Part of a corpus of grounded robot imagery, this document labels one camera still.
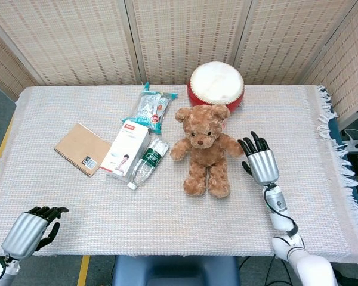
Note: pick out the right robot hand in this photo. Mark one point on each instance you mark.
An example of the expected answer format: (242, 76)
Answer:
(262, 165)

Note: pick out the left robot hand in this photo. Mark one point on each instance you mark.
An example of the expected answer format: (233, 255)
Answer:
(23, 232)

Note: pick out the brown teddy bear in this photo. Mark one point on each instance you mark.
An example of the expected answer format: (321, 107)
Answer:
(204, 149)

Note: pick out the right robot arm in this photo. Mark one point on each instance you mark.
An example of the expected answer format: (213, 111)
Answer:
(289, 238)

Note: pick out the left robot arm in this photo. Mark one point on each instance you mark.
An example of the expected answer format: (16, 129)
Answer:
(1, 269)

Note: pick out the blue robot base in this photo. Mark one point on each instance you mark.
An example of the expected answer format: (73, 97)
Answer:
(176, 271)

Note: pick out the red drum with white skin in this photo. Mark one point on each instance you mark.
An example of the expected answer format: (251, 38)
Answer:
(216, 86)

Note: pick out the white power strip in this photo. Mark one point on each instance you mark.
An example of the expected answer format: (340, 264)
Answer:
(353, 143)

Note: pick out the brown spiral notebook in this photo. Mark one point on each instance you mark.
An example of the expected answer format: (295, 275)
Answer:
(82, 149)

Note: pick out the white woven tablecloth with fringe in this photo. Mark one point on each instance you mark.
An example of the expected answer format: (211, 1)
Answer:
(167, 220)

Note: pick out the clear plastic water bottle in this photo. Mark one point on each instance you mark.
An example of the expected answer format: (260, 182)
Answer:
(147, 162)

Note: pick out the teal snack packet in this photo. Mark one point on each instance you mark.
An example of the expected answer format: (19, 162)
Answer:
(152, 110)

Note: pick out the white and red carton box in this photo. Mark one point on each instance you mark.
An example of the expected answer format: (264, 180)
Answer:
(126, 150)

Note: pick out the beige folding screen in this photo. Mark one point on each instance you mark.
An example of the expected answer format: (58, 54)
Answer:
(179, 38)

